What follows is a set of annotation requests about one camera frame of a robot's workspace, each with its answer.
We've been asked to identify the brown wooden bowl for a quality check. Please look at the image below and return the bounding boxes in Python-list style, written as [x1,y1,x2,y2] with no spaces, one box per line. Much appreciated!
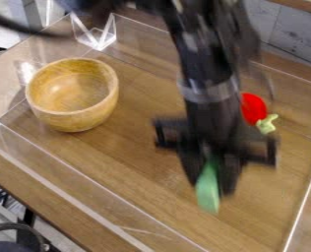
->
[26,58,120,133]

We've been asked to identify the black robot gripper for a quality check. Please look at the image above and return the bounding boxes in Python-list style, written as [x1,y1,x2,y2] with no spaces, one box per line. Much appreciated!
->
[153,95,276,196]

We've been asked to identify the black cable under table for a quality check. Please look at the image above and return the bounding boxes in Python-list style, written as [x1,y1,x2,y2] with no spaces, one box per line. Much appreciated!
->
[0,221,45,252]

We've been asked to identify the red plush strawberry toy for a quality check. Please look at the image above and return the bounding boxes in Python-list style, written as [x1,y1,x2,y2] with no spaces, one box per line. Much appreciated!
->
[242,93,279,135]

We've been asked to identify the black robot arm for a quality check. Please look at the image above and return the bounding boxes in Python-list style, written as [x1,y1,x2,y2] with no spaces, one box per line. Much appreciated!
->
[88,0,276,196]

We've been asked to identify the green wooden stick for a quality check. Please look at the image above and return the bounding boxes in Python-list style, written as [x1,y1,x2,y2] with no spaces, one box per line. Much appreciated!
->
[195,158,220,214]

